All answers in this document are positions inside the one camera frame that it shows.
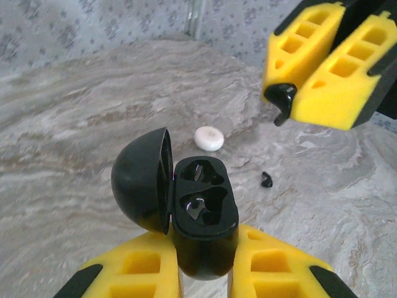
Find white earbud charging case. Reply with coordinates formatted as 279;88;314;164
194;126;225;152

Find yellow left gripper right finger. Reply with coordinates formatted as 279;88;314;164
228;223;360;298

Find aluminium corner post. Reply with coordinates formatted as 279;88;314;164
185;0;205;40

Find black earbud charging case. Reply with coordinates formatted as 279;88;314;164
110;126;239;282

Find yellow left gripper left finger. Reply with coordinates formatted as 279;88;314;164
52;230;183;298

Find black wireless earbud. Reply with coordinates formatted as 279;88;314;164
259;171;274;189
264;83;299;127

